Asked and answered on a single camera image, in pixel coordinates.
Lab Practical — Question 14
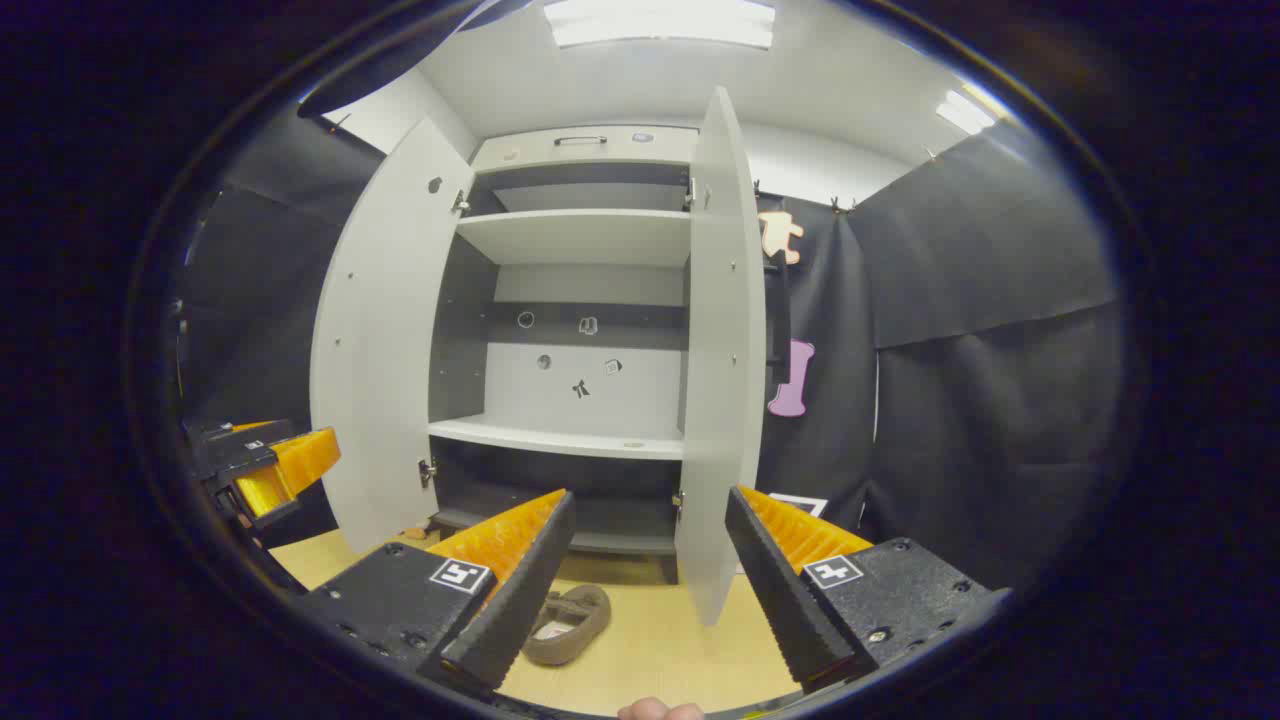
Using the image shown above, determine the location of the small ceiling light panel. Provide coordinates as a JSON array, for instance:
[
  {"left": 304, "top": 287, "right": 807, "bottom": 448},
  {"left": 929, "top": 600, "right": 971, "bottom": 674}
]
[{"left": 935, "top": 88, "right": 1001, "bottom": 137}]

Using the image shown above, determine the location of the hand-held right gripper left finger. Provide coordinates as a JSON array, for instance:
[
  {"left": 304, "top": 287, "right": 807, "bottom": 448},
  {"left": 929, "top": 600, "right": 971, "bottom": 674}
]
[{"left": 298, "top": 488, "right": 578, "bottom": 693}]

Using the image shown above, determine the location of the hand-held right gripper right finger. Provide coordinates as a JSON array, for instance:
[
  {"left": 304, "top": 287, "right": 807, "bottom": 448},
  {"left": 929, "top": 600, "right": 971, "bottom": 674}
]
[{"left": 724, "top": 485, "right": 1011, "bottom": 696}]

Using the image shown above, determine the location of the brown fuzzy shoe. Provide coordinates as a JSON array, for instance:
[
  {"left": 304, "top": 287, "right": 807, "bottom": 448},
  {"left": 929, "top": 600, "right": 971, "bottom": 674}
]
[{"left": 520, "top": 583, "right": 613, "bottom": 667}]

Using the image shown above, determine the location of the white shoe cabinet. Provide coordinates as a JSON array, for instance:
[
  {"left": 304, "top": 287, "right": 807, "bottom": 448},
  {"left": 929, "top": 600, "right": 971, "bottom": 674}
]
[{"left": 428, "top": 125, "right": 701, "bottom": 586}]

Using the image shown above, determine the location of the white cabinet door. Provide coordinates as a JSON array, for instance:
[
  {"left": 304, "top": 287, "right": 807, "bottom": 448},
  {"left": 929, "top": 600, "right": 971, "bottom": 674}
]
[
  {"left": 675, "top": 85, "right": 769, "bottom": 628},
  {"left": 308, "top": 115, "right": 477, "bottom": 556}
]

